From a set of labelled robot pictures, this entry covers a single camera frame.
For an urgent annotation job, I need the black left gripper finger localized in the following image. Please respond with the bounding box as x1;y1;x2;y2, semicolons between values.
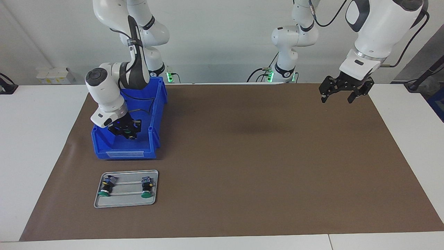
319;76;342;104
347;78;375;104

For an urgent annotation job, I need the green button with blue block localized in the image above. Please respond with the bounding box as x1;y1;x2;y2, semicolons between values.
97;175;117;197

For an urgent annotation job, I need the green button with white block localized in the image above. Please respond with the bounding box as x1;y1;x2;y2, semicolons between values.
140;176;155;199

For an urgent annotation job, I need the blue plastic storage bin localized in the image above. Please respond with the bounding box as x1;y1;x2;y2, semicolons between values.
91;76;168;160

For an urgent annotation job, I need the black stand pole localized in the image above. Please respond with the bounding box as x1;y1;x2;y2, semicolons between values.
404;55;444;93

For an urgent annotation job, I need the grey metal tray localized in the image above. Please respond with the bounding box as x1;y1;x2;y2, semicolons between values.
93;169;159;209

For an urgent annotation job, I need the blue box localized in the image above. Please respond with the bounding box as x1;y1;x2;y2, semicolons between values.
427;86;444;123

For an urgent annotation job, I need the white power strip box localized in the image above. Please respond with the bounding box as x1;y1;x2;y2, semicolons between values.
35;67;75;85

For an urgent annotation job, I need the black clamp base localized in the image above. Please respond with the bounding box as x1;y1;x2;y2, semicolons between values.
0;73;19;95

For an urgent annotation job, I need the brown table mat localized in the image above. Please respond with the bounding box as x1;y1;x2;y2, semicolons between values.
19;83;444;242

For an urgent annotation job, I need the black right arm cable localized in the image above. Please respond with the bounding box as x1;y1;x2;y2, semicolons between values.
110;28;155;116

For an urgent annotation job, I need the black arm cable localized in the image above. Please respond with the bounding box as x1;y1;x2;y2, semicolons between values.
110;28;155;116
308;0;431;68

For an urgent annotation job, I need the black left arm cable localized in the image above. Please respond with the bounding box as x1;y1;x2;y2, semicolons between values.
308;0;431;68

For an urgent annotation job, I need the black left base cable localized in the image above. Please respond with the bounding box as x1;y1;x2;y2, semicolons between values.
246;53;280;83

